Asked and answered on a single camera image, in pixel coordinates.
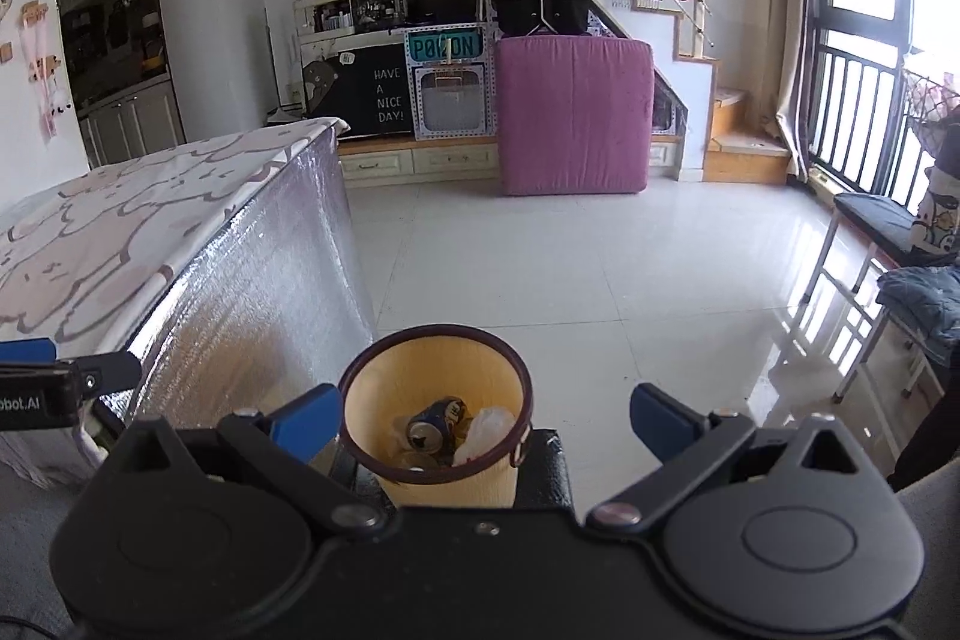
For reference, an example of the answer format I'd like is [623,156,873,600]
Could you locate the white cosmetics shelf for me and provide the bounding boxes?
[295,0,361,37]

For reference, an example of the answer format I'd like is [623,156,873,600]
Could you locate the grey cloth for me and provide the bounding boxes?
[892,460,960,640]

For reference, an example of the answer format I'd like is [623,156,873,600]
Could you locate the beige curtain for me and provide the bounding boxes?
[765,0,818,180]

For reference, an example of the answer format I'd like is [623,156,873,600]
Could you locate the teal plate sign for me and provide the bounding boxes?
[409,31,481,62]

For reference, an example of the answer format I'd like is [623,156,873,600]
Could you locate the pink cartoon printed tablecloth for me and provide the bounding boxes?
[0,116,350,489]

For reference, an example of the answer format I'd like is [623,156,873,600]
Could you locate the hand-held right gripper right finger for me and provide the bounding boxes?
[586,383,893,528]

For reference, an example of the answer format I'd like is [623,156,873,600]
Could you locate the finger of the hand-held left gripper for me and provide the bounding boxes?
[56,351,143,397]
[0,340,58,365]

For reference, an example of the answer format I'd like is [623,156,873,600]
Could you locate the wooden staircase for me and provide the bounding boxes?
[589,0,792,185]

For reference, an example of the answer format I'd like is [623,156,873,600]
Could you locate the white plastic bag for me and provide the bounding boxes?
[452,406,518,465]

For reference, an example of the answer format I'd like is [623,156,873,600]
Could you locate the dark cloth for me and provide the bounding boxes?
[889,377,960,491]

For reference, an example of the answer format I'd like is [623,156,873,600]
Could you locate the blue denim clothes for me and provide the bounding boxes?
[876,267,960,371]

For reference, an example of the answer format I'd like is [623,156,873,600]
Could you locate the pink flower bouquet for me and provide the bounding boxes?
[904,70,960,165]

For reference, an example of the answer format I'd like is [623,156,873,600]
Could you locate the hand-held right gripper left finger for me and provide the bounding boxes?
[112,383,387,536]

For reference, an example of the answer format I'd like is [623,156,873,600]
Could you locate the white metal chair frame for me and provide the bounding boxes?
[832,302,946,453]

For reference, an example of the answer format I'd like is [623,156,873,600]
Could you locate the white cartoon printed bag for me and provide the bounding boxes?
[910,164,960,255]

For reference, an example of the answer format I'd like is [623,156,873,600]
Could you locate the yellow wastebasket brown rim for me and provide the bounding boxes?
[337,325,535,510]

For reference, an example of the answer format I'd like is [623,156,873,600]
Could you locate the cream low drawer cabinet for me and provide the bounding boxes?
[337,134,500,184]

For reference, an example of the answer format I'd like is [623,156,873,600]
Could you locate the white bench dark cushion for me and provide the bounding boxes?
[802,190,935,311]

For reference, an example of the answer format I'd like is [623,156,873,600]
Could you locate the pink folded mattress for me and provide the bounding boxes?
[495,34,653,197]

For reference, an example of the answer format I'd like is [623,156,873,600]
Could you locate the black letter board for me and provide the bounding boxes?
[302,44,412,137]

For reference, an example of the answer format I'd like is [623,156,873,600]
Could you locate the pink hanging wall ornament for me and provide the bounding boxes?
[19,0,72,142]

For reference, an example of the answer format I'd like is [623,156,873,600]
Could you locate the blue drink can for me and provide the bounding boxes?
[405,396,470,453]

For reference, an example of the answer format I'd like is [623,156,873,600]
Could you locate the lower kitchen cabinet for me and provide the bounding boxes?
[79,81,185,169]

